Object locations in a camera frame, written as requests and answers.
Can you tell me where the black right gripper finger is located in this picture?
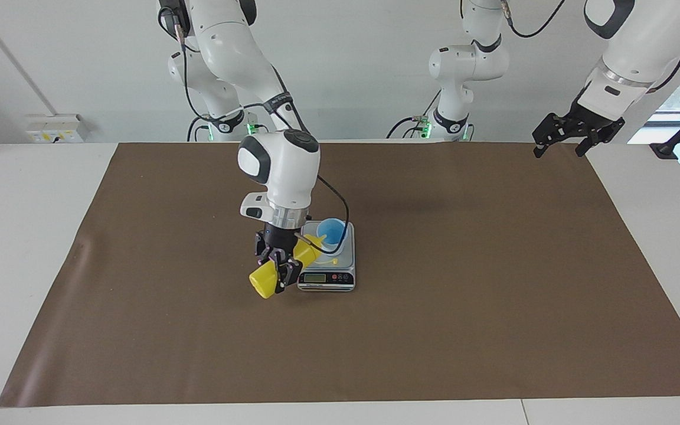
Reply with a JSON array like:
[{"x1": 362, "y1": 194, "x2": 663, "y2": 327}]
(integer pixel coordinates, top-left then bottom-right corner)
[
  {"x1": 276, "y1": 256, "x2": 303, "y2": 295},
  {"x1": 255, "y1": 233, "x2": 279, "y2": 267}
]

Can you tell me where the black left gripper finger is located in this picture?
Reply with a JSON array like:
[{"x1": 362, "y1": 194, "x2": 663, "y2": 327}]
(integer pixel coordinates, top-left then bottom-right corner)
[
  {"x1": 574, "y1": 130, "x2": 604, "y2": 158},
  {"x1": 532, "y1": 120, "x2": 555, "y2": 159}
]

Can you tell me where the yellow squeeze bottle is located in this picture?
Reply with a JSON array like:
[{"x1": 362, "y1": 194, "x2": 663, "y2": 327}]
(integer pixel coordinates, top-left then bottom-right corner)
[{"x1": 249, "y1": 234, "x2": 339, "y2": 299}]

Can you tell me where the light blue plastic cup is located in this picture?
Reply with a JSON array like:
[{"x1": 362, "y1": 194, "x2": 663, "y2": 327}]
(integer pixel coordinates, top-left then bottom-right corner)
[{"x1": 316, "y1": 218, "x2": 348, "y2": 249}]

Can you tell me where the silver digital kitchen scale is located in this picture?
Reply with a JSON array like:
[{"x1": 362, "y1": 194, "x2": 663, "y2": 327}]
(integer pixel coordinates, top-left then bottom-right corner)
[{"x1": 297, "y1": 221, "x2": 356, "y2": 293}]

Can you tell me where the brown table mat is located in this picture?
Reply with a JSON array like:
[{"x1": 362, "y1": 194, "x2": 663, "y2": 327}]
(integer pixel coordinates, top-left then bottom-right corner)
[{"x1": 0, "y1": 140, "x2": 680, "y2": 408}]

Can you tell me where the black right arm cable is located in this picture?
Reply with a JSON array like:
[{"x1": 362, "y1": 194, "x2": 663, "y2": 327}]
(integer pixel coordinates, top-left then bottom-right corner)
[{"x1": 163, "y1": 9, "x2": 351, "y2": 256}]

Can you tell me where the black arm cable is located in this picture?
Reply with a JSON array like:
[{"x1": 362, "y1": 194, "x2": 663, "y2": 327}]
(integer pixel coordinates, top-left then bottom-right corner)
[
  {"x1": 163, "y1": 9, "x2": 351, "y2": 256},
  {"x1": 501, "y1": 0, "x2": 568, "y2": 40}
]

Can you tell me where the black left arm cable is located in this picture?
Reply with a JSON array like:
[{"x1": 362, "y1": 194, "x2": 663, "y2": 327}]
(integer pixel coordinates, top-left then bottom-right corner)
[{"x1": 501, "y1": 0, "x2": 568, "y2": 40}]

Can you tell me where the black right base cable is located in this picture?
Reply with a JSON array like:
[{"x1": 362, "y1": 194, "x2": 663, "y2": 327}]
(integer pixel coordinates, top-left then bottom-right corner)
[{"x1": 186, "y1": 115, "x2": 212, "y2": 143}]

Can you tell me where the black base cable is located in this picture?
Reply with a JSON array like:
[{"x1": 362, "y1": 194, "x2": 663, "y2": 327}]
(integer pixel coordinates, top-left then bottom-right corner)
[
  {"x1": 386, "y1": 89, "x2": 442, "y2": 140},
  {"x1": 186, "y1": 115, "x2": 212, "y2": 143}
]

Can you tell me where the black left base cable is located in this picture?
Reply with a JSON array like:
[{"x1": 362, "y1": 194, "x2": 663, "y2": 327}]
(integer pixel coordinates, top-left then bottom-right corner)
[{"x1": 386, "y1": 89, "x2": 442, "y2": 140}]

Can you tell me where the white wall outlet box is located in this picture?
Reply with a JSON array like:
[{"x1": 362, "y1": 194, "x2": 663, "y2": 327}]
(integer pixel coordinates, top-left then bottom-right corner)
[{"x1": 25, "y1": 114, "x2": 90, "y2": 144}]

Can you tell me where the white wall cable duct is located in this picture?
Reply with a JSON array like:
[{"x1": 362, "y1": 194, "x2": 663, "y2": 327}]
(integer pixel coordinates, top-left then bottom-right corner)
[{"x1": 0, "y1": 0, "x2": 58, "y2": 116}]

